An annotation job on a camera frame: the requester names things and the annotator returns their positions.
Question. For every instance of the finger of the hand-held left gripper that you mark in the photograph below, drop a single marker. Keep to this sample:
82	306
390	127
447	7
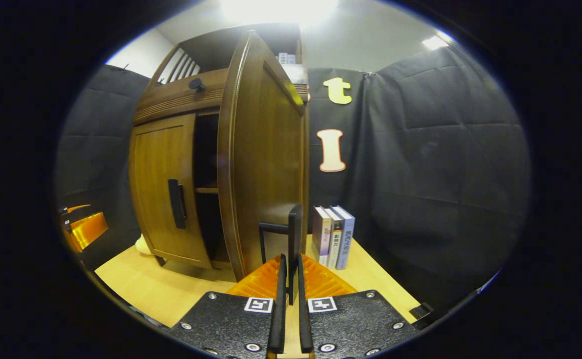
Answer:
74	208
89	229

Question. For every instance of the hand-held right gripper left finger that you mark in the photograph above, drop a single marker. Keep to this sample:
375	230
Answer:
278	319

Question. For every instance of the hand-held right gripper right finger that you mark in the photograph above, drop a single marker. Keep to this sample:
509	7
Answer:
304	324

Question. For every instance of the wooden shoe cabinet door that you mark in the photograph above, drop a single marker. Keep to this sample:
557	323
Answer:
266	164
156	174

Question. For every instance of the brown wooden shoe cabinet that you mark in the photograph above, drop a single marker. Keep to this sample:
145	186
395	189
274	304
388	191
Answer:
181	94

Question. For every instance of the wooden cabinet inner shelf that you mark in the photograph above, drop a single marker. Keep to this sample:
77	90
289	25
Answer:
206	190

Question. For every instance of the black round cabinet knob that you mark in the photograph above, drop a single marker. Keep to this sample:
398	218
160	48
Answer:
196	84

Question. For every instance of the pale yellow object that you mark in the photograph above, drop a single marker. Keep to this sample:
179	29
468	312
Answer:
143	246

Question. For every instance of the grey spine book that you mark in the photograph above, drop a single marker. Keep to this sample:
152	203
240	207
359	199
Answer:
335	239

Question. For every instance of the white and purple book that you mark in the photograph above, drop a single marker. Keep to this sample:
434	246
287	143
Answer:
322	234

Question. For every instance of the pale blue book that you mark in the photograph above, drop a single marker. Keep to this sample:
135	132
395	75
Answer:
346	237

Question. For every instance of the small black object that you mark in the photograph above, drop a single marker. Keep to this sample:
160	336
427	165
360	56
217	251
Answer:
422	311

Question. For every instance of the large ceiling light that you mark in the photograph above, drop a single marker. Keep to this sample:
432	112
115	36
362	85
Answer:
278	7

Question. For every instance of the small ceiling light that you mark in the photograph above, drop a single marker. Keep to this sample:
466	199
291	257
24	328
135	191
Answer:
435	42

